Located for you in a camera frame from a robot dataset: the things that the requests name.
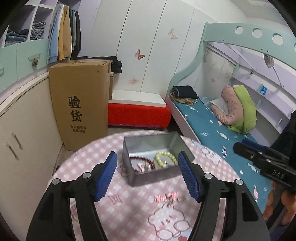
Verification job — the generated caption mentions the teal patterned bedsheet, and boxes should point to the teal patterned bedsheet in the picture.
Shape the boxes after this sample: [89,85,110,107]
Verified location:
[173,98,271,211]

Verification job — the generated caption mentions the dark metal tin box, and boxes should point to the dark metal tin box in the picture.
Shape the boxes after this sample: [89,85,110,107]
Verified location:
[122,133,195,187]

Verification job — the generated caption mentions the pink checkered tablecloth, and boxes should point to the pink checkered tablecloth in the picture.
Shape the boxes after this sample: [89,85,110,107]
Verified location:
[54,131,239,240]

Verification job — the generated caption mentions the red bench with white top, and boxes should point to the red bench with white top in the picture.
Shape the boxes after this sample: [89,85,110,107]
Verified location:
[108,90,171,130]

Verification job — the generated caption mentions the hanging clothes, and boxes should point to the hanging clothes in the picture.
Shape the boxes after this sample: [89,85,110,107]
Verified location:
[47,3,81,64]

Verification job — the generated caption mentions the pink bear charm keychain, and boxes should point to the pink bear charm keychain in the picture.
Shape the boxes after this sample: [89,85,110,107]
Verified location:
[154,191,186,207]

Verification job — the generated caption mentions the teal drawer unit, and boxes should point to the teal drawer unit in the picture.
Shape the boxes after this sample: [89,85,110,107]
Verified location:
[1,39,49,91]

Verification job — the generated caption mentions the folded dark clothes on bed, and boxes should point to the folded dark clothes on bed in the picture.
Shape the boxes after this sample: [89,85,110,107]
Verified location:
[170,85,198,105]

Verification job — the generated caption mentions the teal bed frame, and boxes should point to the teal bed frame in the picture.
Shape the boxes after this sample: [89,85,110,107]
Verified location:
[169,23,295,143]

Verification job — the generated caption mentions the beige cabinet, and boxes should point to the beige cabinet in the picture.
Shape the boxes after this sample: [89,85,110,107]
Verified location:
[1,73,62,240]

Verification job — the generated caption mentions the black clothes pile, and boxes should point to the black clothes pile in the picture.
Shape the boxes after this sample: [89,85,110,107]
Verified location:
[76,56,122,74]

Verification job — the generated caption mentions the right hand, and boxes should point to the right hand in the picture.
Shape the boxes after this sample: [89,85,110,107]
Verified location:
[263,181,296,227]

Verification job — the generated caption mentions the dark red bead bracelet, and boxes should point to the dark red bead bracelet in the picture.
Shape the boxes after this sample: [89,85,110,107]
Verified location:
[129,156,155,174]

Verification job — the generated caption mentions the white cubby shelf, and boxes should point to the white cubby shelf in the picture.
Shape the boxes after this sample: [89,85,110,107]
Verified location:
[1,0,58,48]

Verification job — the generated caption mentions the pink and green pillow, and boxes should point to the pink and green pillow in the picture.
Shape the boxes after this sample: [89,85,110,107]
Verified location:
[210,85,257,134]

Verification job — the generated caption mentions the yellow-green bead bracelet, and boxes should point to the yellow-green bead bracelet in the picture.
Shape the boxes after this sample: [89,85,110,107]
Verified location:
[154,151,179,169]

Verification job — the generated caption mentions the tall cardboard box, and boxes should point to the tall cardboard box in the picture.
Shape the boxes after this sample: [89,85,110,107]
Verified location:
[49,60,111,151]

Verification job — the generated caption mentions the pink star charm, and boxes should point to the pink star charm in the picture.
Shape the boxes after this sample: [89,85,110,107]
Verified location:
[137,162,152,173]

